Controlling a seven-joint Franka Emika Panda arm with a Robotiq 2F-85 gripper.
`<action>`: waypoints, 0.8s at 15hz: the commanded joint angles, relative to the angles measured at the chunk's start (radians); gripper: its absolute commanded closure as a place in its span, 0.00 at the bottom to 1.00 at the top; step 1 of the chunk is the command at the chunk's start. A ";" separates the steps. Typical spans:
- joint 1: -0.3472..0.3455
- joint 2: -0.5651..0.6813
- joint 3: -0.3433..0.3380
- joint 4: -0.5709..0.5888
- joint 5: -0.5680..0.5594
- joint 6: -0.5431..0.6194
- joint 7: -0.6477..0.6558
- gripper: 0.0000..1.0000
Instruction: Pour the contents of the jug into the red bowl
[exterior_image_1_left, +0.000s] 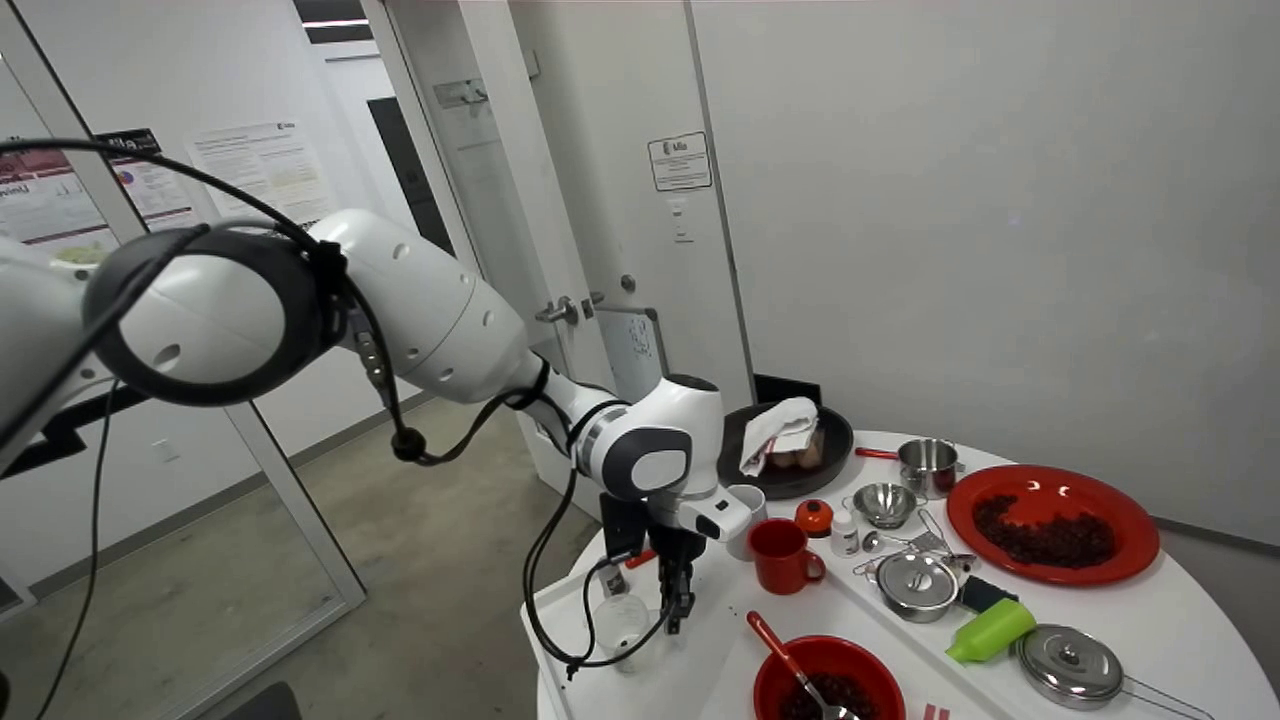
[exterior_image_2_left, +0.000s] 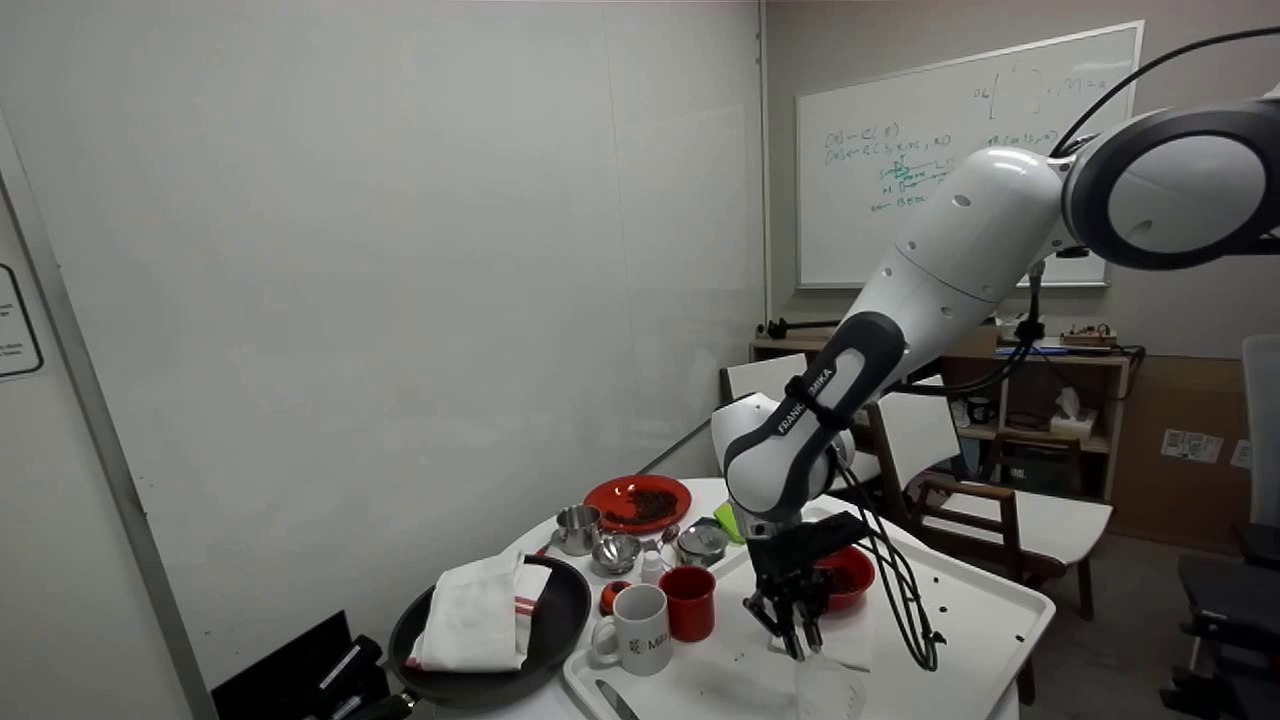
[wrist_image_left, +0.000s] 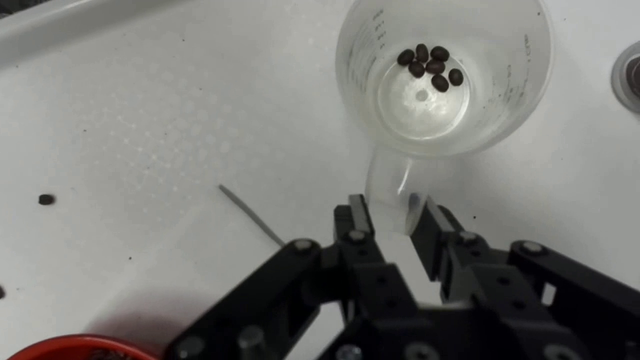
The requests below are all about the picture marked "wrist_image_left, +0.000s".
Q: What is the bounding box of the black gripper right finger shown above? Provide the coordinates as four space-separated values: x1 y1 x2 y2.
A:
411 196 640 348

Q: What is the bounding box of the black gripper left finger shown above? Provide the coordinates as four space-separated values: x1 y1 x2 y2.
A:
167 192 418 360

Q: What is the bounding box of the clear plastic measuring jug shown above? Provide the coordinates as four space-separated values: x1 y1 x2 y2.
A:
334 0 557 237

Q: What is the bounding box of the small coffee bean cluster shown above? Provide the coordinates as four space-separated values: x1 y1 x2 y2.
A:
397 42 467 94

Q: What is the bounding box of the red plastic bowl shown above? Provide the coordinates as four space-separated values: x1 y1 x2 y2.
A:
7 334 159 360

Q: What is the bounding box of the white plastic tray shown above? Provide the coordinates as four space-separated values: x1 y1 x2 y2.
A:
0 0 640 360

